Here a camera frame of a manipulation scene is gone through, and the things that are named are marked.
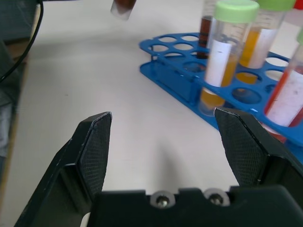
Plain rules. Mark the dark blue-grey box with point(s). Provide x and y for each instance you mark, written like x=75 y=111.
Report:
x=16 y=19

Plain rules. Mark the green-capped red liquid test tube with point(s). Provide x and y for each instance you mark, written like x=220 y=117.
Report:
x=287 y=99

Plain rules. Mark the dark brown liquid test tube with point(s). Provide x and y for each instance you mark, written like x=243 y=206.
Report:
x=205 y=37

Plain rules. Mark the blue test tube rack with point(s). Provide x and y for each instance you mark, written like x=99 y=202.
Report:
x=170 y=78

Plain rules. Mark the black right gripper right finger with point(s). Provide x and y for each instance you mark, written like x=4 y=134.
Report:
x=251 y=153

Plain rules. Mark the green-capped yellow liquid test tube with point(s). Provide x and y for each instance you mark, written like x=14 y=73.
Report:
x=260 y=45
x=219 y=63

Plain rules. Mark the brown liquid labelled test tube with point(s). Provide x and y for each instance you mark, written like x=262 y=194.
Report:
x=123 y=8

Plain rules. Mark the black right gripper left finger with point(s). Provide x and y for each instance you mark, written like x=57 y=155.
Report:
x=71 y=165

